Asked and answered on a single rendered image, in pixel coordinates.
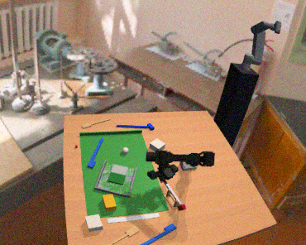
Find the red putter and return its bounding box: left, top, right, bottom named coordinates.
left=163, top=177, right=187, bottom=211

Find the green mat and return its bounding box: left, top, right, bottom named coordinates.
left=79, top=133, right=169, bottom=218

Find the yellow block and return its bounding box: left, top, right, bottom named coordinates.
left=103, top=195, right=117, bottom=212

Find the white flat bar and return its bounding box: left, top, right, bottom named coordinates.
left=108, top=214, right=160, bottom=223

